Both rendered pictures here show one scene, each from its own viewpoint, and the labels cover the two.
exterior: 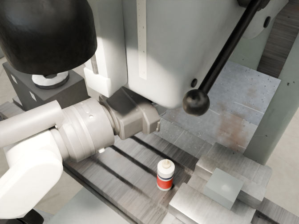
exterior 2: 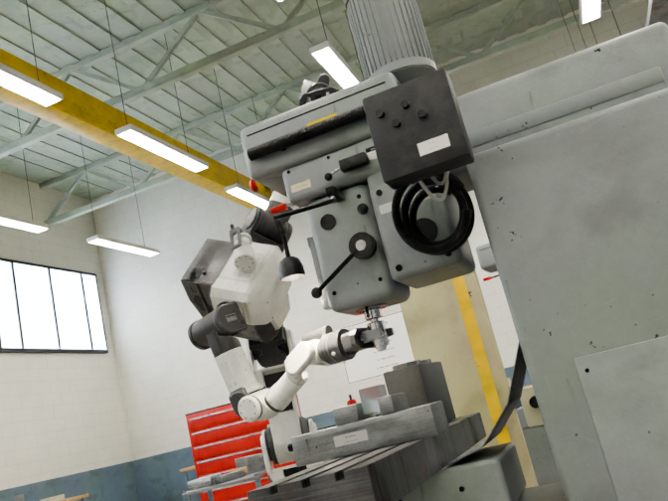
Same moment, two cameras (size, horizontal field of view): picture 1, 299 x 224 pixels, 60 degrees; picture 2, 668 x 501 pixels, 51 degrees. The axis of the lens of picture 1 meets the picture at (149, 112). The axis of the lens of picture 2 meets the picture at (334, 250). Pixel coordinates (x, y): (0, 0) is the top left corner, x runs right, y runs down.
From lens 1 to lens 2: 188 cm
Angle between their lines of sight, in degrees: 87
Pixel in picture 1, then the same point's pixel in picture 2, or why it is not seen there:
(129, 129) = (345, 341)
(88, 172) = not seen: hidden behind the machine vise
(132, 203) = not seen: hidden behind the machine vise
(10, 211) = (289, 367)
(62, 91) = (398, 370)
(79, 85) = (414, 369)
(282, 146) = not seen: outside the picture
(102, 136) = (331, 341)
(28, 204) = (295, 367)
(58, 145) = (318, 344)
